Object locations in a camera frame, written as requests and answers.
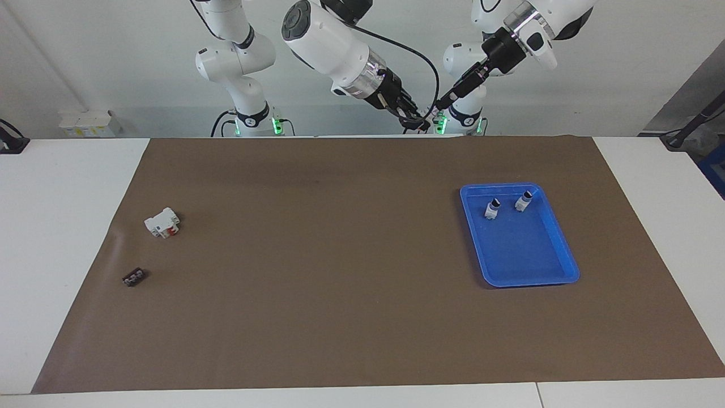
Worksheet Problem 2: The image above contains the black right base cable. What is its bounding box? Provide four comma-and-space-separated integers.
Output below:
211, 109, 236, 138

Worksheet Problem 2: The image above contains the black stand pole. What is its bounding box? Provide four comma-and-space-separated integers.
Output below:
660, 91, 725, 151

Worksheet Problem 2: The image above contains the white cardboard box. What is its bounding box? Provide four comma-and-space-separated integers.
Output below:
58, 109, 123, 138

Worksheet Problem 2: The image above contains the blue plastic tray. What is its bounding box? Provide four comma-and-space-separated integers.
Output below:
459, 182, 581, 288

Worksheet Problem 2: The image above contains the brown table mat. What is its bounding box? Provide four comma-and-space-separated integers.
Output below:
31, 136, 725, 394

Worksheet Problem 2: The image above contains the black clamp mount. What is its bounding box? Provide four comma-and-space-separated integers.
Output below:
0, 119, 31, 154

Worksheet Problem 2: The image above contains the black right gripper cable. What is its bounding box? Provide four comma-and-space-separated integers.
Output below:
354, 23, 441, 122

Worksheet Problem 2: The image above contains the white circuit breaker red lever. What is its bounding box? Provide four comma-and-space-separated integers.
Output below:
144, 207, 182, 240

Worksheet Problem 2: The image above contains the blue crate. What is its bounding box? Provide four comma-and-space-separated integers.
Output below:
698, 142, 725, 200

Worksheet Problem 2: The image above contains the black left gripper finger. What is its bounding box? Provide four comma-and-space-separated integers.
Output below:
439, 59, 491, 105
435, 71, 492, 113

